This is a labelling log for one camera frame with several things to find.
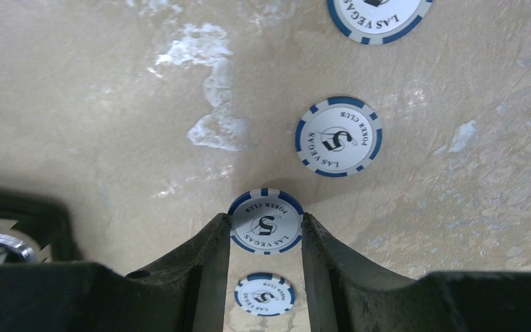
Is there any black poker set case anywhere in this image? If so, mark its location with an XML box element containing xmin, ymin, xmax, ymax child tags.
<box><xmin>0</xmin><ymin>187</ymin><xmax>82</xmax><ymax>263</ymax></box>

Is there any white blue chip four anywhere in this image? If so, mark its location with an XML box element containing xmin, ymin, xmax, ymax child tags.
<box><xmin>227</xmin><ymin>188</ymin><xmax>304</xmax><ymax>255</ymax></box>

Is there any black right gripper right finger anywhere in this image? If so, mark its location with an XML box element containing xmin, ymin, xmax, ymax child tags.
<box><xmin>301</xmin><ymin>214</ymin><xmax>531</xmax><ymax>331</ymax></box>

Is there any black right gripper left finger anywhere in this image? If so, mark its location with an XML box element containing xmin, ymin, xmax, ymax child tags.
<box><xmin>0</xmin><ymin>213</ymin><xmax>230</xmax><ymax>331</ymax></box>

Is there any white blue chip five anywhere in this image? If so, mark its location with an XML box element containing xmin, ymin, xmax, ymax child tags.
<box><xmin>234</xmin><ymin>273</ymin><xmax>297</xmax><ymax>317</ymax></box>

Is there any white blue chip three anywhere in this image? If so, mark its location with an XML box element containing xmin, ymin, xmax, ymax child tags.
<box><xmin>295</xmin><ymin>96</ymin><xmax>383</xmax><ymax>178</ymax></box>

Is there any white blue chip two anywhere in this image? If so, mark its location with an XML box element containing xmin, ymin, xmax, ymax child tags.
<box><xmin>326</xmin><ymin>0</ymin><xmax>433</xmax><ymax>45</ymax></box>

